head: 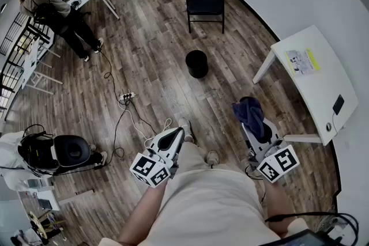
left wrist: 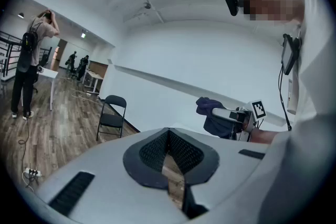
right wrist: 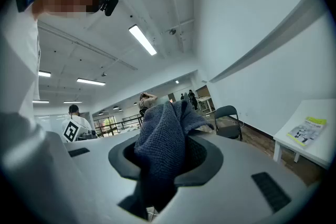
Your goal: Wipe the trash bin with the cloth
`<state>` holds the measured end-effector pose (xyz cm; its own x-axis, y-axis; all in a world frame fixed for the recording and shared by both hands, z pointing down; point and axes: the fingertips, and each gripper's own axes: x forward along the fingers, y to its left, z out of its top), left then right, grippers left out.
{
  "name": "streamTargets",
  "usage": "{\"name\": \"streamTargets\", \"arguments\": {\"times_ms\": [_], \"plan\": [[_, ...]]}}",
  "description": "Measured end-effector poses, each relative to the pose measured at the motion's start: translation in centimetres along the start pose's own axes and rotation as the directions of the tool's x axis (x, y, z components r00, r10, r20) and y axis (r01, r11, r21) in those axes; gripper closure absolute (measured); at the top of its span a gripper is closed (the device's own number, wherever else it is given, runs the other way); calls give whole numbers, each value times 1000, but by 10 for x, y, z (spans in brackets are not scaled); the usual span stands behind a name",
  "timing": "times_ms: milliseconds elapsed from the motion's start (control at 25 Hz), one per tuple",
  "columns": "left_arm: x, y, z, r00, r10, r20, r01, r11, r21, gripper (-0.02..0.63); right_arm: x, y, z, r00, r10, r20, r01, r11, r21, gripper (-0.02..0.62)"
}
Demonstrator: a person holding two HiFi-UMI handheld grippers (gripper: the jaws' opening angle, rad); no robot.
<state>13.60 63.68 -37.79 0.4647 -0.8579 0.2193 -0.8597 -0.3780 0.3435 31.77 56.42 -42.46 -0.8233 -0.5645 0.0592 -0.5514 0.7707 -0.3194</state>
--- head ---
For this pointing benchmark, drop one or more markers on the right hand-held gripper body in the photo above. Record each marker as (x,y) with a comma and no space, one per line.
(276,164)

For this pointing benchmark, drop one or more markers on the dark blue cloth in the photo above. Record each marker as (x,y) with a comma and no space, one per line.
(248,112)

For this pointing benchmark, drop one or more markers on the person's left light shoe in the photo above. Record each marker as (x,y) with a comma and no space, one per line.
(185,126)

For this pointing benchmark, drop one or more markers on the white power strip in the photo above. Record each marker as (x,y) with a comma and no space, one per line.
(127,96)

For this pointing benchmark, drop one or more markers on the person's left forearm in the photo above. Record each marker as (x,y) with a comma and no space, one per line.
(141,210)

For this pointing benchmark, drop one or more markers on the white desk with legs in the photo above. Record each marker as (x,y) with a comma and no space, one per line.
(30,63)

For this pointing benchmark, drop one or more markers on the black round bin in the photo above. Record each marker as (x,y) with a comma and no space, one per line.
(197,64)

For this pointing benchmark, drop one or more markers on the person's right light shoe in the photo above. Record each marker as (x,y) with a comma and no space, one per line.
(212,157)

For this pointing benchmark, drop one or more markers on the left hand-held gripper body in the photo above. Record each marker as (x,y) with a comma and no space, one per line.
(150,170)

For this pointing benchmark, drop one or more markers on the person in beige clothes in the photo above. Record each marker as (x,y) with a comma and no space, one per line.
(190,155)

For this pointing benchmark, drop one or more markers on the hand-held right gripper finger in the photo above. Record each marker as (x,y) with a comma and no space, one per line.
(247,136)
(275,132)

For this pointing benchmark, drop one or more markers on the small round metal disc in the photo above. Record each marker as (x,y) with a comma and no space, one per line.
(329,126)

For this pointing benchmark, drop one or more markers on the black phone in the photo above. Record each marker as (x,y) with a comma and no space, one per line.
(338,104)

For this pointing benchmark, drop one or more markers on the black metal railing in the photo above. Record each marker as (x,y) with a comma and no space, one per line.
(37,30)

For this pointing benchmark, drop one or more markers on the paper leaflet with yellow edge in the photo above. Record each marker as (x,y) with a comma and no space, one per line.
(301,62)

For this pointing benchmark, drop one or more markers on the person's right forearm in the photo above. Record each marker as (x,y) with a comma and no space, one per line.
(278,201)

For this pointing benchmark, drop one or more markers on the person's light shoe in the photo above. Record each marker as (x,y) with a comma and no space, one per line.
(212,157)
(185,126)

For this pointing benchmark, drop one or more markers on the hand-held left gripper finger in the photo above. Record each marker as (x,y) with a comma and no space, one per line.
(165,136)
(174,142)

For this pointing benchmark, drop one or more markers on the black chest device with screen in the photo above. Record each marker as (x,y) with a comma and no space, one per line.
(299,239)

